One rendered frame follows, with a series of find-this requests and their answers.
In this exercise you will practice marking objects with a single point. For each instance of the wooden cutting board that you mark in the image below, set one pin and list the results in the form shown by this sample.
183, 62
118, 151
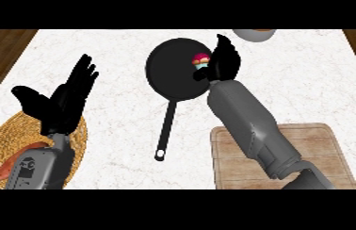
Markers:
319, 155

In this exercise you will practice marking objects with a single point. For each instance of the pink frosted cupcake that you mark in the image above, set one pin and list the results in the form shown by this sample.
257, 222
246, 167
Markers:
201, 60

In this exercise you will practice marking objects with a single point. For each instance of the grey bowl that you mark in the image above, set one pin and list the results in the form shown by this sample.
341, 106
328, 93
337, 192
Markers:
254, 34

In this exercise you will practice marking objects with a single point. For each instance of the orange carrot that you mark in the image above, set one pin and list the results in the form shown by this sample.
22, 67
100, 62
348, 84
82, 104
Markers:
9, 167

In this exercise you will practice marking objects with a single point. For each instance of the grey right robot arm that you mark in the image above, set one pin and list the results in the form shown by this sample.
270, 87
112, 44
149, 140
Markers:
252, 127

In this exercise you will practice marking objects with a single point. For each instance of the round woven wicker placemat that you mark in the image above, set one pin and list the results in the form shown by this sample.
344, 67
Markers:
17, 130

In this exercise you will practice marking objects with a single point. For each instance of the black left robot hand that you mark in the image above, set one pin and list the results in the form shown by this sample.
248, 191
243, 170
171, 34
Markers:
69, 98

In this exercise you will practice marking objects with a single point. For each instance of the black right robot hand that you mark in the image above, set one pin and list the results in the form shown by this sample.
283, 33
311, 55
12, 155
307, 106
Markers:
224, 62

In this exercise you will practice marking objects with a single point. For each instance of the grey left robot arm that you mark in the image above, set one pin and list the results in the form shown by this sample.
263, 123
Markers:
41, 164

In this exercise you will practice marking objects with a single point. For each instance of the black frying pan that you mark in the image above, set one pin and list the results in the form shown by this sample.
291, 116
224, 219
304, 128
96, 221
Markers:
174, 71

